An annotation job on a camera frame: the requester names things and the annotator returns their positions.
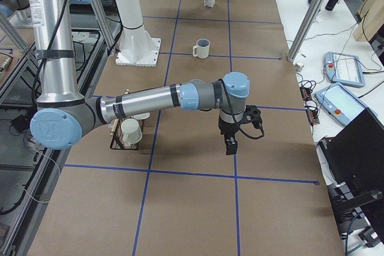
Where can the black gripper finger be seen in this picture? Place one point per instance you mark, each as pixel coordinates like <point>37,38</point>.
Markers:
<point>231,146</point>

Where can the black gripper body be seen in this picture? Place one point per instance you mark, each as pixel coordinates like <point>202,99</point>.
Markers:
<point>227,128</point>

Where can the white mug grey interior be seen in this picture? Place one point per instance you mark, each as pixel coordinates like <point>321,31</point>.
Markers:
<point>201,49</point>

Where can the black power strip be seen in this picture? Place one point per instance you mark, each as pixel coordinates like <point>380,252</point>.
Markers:
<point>311,107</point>

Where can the white mug on rack upper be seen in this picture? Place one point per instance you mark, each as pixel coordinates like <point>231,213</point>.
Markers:
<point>141,116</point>

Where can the white mug on rack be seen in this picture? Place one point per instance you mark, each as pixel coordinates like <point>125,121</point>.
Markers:
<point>141,116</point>
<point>131,132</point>

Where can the white mug on rack lower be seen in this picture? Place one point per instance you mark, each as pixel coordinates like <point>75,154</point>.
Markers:
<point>131,132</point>

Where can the teach pendant near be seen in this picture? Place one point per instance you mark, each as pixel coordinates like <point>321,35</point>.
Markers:
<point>341,103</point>

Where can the teach pendant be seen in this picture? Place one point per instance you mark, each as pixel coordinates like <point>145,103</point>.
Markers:
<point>341,103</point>
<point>344,68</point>

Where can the teach pendant far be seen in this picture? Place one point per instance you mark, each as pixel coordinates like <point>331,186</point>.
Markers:
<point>344,68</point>

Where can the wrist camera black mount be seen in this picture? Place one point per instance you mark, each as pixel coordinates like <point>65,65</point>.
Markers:
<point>252,115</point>

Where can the black wire mug rack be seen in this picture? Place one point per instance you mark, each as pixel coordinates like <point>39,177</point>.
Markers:
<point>116,134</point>

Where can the white camera pole base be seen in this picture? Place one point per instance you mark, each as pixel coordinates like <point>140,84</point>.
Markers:
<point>136,46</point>

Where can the aluminium frame post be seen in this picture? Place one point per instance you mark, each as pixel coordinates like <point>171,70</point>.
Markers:
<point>304,29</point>

